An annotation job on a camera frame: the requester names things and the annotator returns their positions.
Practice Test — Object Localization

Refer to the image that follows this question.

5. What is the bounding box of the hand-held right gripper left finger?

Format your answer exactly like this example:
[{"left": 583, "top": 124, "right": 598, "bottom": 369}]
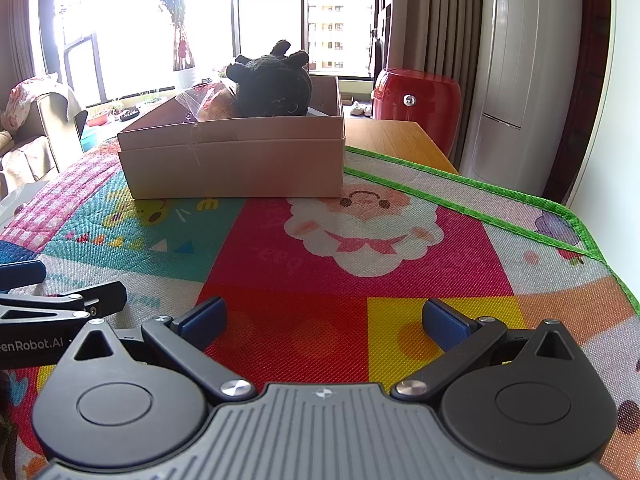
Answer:
[{"left": 74, "top": 296, "right": 254, "bottom": 405}]

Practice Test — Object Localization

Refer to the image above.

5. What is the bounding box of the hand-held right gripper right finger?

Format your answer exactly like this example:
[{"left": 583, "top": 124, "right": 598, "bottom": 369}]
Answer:
[{"left": 391, "top": 298, "right": 577, "bottom": 402}]

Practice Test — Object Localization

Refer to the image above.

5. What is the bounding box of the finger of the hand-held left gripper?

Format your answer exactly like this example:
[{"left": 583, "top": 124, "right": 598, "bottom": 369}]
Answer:
[
  {"left": 0, "top": 261, "right": 47, "bottom": 292},
  {"left": 0, "top": 281, "right": 128, "bottom": 322}
]

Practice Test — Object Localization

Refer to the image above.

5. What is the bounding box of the cardboard box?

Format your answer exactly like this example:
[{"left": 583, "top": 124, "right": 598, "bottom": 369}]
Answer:
[{"left": 116, "top": 76, "right": 347, "bottom": 200}]

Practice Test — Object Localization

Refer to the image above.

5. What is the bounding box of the pastry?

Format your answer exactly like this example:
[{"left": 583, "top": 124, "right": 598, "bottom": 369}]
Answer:
[{"left": 175, "top": 81, "right": 241, "bottom": 123}]

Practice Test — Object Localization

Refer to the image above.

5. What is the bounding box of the black plush toy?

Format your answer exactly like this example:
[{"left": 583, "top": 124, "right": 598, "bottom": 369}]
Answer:
[{"left": 225, "top": 40, "right": 314, "bottom": 118}]

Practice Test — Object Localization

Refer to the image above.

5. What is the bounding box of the colourful printed play mat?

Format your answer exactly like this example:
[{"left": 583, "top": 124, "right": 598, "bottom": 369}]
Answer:
[{"left": 0, "top": 137, "right": 640, "bottom": 480}]

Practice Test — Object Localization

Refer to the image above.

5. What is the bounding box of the beige covered sofa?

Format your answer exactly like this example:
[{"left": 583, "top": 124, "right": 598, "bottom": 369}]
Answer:
[{"left": 0, "top": 75, "right": 88, "bottom": 196}]

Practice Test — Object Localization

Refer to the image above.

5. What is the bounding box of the pink floral pillow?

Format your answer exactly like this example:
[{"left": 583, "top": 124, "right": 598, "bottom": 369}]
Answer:
[{"left": 5, "top": 74, "right": 61, "bottom": 131}]

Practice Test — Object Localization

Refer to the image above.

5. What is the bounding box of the white standing air conditioner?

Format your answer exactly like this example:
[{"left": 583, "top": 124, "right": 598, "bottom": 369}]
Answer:
[{"left": 460, "top": 0, "right": 608, "bottom": 201}]

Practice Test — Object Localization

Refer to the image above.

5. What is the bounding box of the beige window curtain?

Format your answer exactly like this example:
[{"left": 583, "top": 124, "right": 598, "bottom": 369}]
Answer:
[
  {"left": 0, "top": 0, "right": 51, "bottom": 88},
  {"left": 387, "top": 0, "right": 483, "bottom": 111}
]

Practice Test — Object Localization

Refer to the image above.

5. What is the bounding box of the tall plant in white pot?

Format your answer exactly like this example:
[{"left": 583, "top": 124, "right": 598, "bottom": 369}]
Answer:
[{"left": 142, "top": 0, "right": 201, "bottom": 93}]

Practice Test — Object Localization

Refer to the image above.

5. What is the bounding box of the black window frame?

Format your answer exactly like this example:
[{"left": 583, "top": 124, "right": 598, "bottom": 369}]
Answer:
[{"left": 50, "top": 0, "right": 396, "bottom": 106}]

